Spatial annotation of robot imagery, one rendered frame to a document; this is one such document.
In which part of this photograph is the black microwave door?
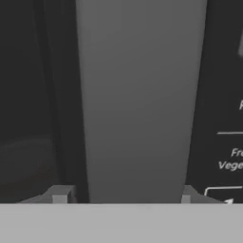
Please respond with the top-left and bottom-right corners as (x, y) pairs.
(0, 0), (91, 204)

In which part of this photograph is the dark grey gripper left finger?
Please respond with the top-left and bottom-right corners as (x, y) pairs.
(19, 184), (78, 204)

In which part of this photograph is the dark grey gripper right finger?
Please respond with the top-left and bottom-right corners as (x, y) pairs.
(180, 184), (225, 204)

